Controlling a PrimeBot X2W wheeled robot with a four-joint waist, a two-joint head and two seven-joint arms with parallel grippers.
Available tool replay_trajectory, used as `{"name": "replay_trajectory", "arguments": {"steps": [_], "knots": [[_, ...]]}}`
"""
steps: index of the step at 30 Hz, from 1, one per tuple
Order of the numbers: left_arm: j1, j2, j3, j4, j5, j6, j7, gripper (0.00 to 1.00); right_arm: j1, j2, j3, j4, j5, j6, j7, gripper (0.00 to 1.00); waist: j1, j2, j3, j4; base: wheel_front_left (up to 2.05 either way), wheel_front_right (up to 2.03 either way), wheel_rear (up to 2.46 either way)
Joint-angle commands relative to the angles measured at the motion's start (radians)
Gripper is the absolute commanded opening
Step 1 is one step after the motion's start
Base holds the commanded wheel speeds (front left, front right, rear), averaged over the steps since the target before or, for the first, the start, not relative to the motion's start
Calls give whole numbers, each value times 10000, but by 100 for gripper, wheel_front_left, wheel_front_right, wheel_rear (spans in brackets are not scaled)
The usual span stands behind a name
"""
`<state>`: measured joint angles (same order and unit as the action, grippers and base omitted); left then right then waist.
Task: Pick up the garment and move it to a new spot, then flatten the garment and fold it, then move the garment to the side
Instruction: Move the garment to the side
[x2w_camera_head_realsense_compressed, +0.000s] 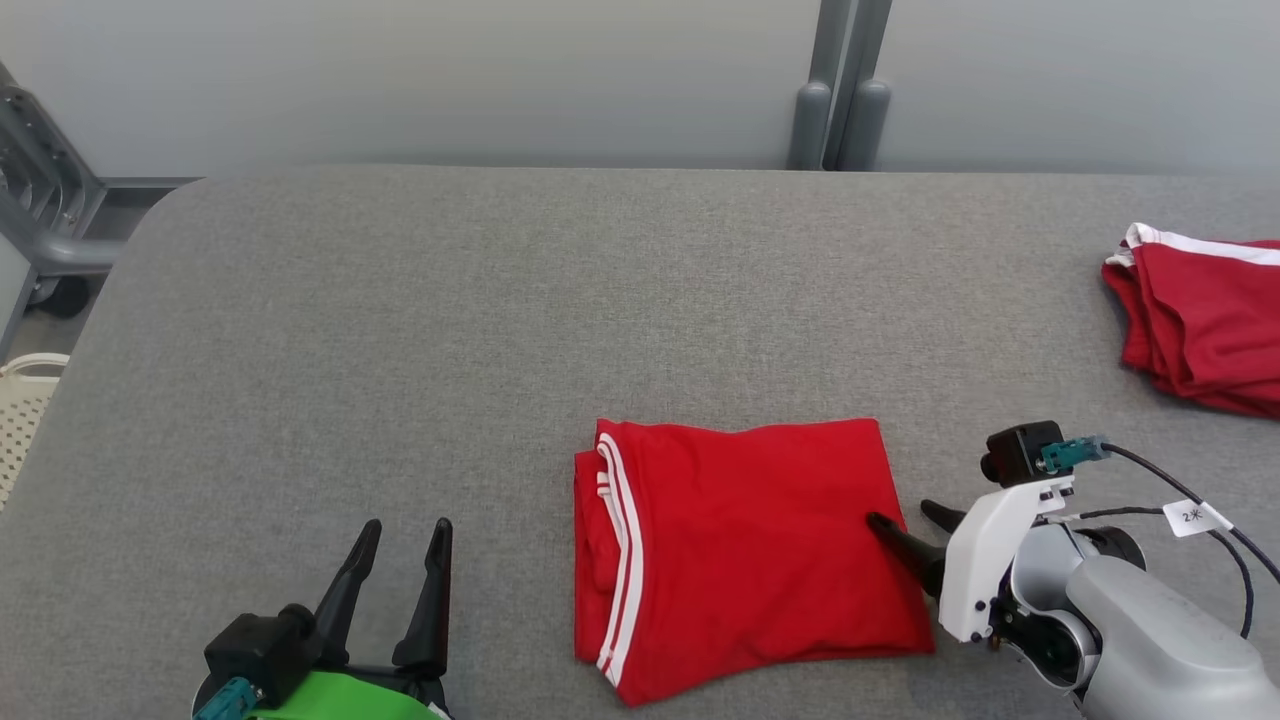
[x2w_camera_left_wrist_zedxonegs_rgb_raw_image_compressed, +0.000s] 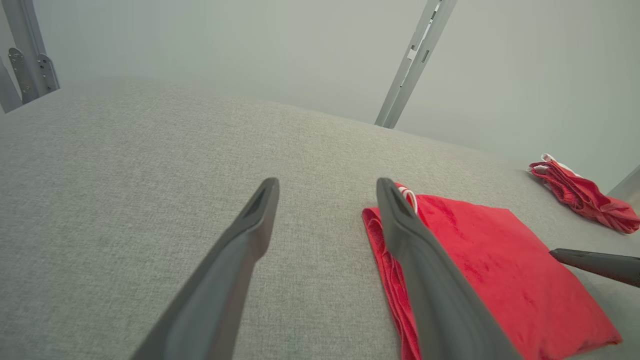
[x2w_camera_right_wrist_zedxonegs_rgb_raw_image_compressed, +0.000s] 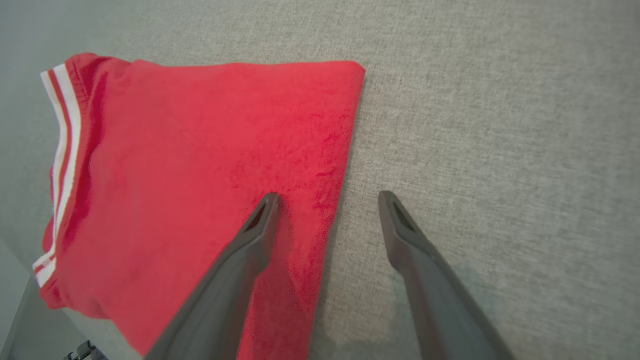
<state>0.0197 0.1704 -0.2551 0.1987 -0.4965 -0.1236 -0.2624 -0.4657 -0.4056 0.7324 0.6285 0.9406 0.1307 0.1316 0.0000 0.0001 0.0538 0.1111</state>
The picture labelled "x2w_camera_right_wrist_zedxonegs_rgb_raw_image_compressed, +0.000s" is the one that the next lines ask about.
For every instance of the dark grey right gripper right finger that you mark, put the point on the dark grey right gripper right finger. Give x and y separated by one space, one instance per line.
440 300

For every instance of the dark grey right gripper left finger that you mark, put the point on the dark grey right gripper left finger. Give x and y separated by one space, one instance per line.
225 295

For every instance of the red Bulls jersey white sleeves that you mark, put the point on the red Bulls jersey white sleeves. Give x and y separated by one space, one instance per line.
200 150

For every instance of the dark robot base part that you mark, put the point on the dark robot base part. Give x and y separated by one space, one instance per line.
85 351

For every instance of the grey fabric sofa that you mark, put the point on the grey fabric sofa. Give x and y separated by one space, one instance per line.
500 125

